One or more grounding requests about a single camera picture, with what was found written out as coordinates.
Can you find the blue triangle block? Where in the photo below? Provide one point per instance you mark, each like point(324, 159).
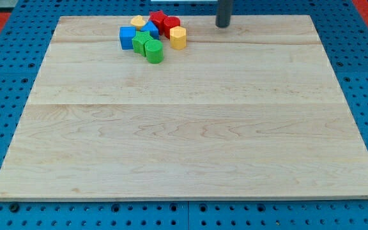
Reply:
point(152, 29)

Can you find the light wooden board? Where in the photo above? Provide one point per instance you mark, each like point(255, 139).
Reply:
point(252, 112)

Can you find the yellow heart block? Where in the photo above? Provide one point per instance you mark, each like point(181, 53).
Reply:
point(138, 22)

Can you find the yellow hexagon block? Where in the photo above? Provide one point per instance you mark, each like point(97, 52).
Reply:
point(178, 37)

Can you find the red star block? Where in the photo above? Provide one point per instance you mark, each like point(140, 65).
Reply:
point(158, 17)

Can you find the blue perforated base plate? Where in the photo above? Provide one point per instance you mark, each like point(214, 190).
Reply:
point(24, 41)

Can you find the blue cube block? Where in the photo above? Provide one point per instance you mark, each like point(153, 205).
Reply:
point(126, 34)

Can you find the red cylinder block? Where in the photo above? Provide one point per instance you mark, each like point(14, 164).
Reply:
point(168, 23)

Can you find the green cylinder block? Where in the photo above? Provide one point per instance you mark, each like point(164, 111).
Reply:
point(154, 51)

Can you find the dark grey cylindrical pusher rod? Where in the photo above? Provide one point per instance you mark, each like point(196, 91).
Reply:
point(224, 12)

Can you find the green star block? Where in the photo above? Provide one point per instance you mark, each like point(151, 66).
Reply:
point(139, 41)

